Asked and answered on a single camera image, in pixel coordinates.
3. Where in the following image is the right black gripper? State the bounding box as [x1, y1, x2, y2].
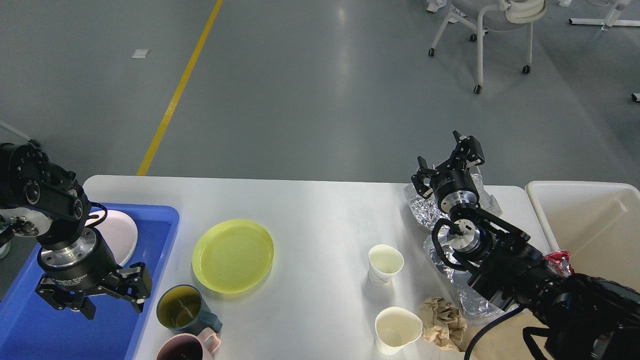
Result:
[412, 130, 486, 211]

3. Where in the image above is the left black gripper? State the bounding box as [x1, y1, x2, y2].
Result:
[35, 227, 153, 321]

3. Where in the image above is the dark teal mug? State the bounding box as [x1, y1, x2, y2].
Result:
[156, 284, 223, 335]

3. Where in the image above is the pink mug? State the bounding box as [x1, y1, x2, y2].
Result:
[155, 328, 222, 360]

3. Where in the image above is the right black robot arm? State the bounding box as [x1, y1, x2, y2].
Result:
[411, 131, 640, 360]

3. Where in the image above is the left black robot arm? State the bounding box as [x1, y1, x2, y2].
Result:
[0, 141, 153, 321]

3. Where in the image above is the crumpled aluminium foil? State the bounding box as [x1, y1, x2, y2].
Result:
[403, 170, 503, 321]

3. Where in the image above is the pink plate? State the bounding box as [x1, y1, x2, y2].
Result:
[86, 210, 138, 267]

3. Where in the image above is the blue plastic tray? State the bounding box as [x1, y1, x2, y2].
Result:
[0, 203, 179, 360]

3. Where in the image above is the upper white paper cup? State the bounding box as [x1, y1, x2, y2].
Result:
[367, 244, 405, 285]

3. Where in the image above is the white paper cup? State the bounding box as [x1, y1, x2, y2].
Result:
[367, 244, 405, 285]
[374, 306, 424, 356]

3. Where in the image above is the yellow plastic plate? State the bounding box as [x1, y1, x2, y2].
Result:
[192, 219, 275, 294]

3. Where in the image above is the white wheeled chair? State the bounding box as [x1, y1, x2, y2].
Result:
[428, 0, 548, 95]

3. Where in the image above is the red crumpled wrapper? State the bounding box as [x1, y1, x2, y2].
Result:
[544, 250, 575, 278]

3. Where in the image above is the crumpled brown paper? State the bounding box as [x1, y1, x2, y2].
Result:
[418, 297, 467, 353]

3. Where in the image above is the white plastic bin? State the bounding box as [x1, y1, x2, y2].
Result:
[525, 181, 640, 291]

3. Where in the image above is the lower white paper cup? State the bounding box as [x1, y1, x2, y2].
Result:
[374, 306, 424, 356]

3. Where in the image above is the white table frame base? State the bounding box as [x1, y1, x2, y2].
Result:
[568, 0, 640, 31]

